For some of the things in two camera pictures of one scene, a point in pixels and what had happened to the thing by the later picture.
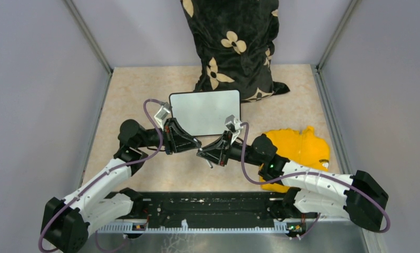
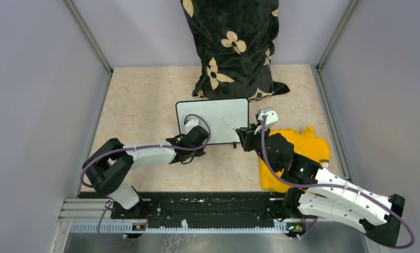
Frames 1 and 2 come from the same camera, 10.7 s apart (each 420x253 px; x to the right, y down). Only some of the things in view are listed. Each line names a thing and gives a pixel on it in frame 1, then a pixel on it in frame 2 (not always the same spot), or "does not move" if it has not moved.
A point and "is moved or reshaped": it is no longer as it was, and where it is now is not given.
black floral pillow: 235,38 does not move
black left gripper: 178,143 → 200,152
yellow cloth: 304,149 does not move
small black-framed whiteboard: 204,113 is moved or reshaped
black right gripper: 217,151 → 247,139
